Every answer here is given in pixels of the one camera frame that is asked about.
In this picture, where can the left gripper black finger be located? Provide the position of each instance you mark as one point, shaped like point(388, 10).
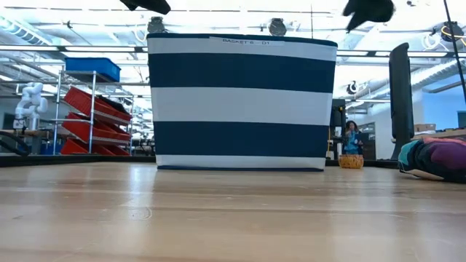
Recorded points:
point(153, 5)

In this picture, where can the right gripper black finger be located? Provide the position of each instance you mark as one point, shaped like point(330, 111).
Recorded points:
point(371, 11)

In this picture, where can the navy white striped fabric basket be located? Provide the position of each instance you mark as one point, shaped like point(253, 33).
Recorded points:
point(240, 105)

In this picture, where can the teal purple black sock bundle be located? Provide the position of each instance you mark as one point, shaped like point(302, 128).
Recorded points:
point(444, 156)

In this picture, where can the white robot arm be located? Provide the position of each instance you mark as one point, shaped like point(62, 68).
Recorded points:
point(31, 102)

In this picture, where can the round grey ceiling fixture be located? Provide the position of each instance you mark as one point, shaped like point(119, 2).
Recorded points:
point(277, 27)
point(156, 25)

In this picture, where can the black round ceiling device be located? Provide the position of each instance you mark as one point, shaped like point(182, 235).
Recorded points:
point(453, 29)

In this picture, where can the blue plastic bin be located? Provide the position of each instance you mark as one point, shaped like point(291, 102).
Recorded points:
point(91, 67)

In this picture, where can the black equipment stand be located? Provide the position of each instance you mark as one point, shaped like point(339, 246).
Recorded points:
point(338, 113)

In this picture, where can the red plastic bin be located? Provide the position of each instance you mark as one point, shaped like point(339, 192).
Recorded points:
point(94, 103)
point(73, 147)
point(91, 129)

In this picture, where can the cardboard box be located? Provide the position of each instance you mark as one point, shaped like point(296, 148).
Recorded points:
point(424, 127)

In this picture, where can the person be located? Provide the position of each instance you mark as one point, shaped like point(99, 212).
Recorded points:
point(352, 140)

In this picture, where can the wooden desk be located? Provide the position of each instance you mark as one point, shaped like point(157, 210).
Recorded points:
point(437, 134)

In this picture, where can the metal shelf rack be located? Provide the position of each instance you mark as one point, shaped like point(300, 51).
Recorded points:
point(55, 116)

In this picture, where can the wooden workbench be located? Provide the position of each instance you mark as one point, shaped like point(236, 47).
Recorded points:
point(40, 133)

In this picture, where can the black upright post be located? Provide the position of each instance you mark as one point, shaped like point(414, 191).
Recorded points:
point(400, 91)

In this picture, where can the black metal table frame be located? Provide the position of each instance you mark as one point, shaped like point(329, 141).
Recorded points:
point(54, 161)

